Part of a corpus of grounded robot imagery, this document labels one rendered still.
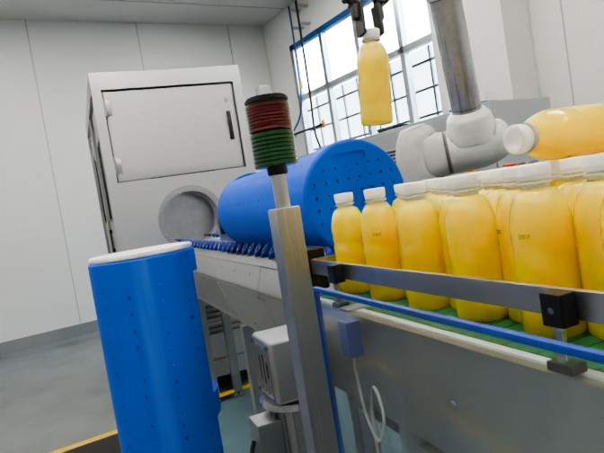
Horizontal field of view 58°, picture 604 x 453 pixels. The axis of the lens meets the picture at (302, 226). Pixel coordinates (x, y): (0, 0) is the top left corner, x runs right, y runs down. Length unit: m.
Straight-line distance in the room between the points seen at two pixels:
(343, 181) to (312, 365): 0.62
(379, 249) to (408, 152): 1.01
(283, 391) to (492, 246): 0.47
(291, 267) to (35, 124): 5.73
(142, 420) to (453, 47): 1.44
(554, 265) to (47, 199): 5.88
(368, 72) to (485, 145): 0.82
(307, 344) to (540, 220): 0.36
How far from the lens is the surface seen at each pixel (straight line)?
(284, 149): 0.76
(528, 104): 3.22
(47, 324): 6.32
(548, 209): 0.68
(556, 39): 4.29
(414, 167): 1.95
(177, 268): 1.45
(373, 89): 1.21
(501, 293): 0.66
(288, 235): 0.77
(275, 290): 1.61
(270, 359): 1.01
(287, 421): 1.08
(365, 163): 1.35
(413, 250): 0.88
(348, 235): 1.09
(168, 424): 1.51
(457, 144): 1.94
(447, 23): 1.89
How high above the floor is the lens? 1.11
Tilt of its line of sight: 3 degrees down
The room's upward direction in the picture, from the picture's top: 9 degrees counter-clockwise
